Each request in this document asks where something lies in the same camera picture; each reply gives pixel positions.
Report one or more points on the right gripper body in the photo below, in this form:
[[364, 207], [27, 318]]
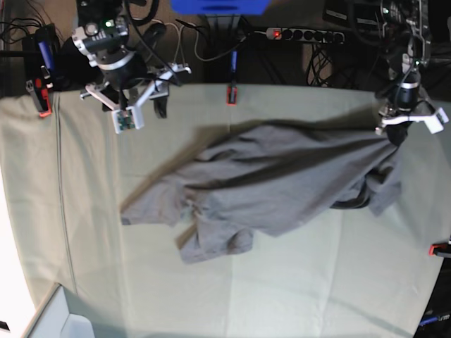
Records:
[[121, 73]]

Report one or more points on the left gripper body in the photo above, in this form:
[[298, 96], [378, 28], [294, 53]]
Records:
[[402, 95]]

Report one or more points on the grey t-shirt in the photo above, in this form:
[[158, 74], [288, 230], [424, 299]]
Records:
[[271, 178]]

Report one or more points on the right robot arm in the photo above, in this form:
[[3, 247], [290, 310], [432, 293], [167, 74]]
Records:
[[120, 48]]

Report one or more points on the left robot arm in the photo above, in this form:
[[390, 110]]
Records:
[[407, 47]]

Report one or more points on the red clamp at top centre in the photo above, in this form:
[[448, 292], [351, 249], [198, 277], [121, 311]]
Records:
[[232, 86]]

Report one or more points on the red clamp at left corner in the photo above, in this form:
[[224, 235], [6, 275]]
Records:
[[40, 66]]

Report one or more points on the blue box at top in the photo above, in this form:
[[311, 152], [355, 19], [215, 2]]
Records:
[[219, 7]]

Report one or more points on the black power strip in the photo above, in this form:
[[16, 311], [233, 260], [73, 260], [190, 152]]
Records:
[[305, 35]]

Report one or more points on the red clamp at right edge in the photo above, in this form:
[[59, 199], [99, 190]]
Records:
[[440, 250]]

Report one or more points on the white bin at bottom left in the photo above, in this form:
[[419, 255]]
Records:
[[53, 319]]

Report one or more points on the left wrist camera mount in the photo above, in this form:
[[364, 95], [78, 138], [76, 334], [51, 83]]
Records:
[[434, 118]]

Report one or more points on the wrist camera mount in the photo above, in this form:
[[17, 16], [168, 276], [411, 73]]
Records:
[[434, 118], [127, 110]]

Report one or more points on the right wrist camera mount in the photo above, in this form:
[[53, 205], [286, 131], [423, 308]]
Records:
[[127, 110]]

